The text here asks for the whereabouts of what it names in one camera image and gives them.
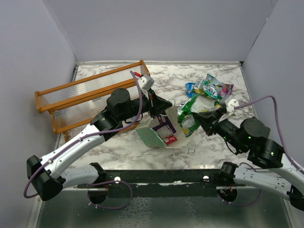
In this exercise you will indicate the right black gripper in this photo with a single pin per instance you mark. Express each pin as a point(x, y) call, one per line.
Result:
point(207, 119)

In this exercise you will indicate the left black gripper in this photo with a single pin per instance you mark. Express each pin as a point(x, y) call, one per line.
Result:
point(156, 105)

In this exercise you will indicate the green skittles snack bag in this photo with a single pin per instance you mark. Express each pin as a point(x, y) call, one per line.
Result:
point(195, 105)

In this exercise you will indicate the purple white snack bag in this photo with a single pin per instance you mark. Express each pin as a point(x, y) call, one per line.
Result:
point(162, 125)

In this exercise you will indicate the green paper bag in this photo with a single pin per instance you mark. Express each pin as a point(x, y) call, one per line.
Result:
point(151, 139)

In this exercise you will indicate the yellow green snack bag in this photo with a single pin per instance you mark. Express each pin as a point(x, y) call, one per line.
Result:
point(198, 87)

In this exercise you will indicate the red blue snack bag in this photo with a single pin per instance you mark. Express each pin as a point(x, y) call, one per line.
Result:
point(212, 87)

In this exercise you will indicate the blue snack packet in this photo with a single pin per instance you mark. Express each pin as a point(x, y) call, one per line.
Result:
point(189, 87)

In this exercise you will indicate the small red snack packet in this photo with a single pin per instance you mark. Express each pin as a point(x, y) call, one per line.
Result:
point(169, 139)

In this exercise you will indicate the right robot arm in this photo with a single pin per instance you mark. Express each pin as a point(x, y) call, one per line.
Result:
point(252, 137)

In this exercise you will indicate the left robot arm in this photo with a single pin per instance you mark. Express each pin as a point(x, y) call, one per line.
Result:
point(50, 174)

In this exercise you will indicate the orange wooden rack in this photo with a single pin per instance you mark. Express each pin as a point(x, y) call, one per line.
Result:
point(75, 104)

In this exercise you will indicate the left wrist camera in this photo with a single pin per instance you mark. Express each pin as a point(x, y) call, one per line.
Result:
point(145, 82)

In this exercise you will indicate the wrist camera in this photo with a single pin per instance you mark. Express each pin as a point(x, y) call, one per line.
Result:
point(229, 107)
point(145, 82)

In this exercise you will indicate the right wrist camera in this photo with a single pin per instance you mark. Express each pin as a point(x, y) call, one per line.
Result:
point(229, 107)

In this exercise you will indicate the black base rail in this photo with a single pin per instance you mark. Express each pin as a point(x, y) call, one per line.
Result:
point(160, 183)

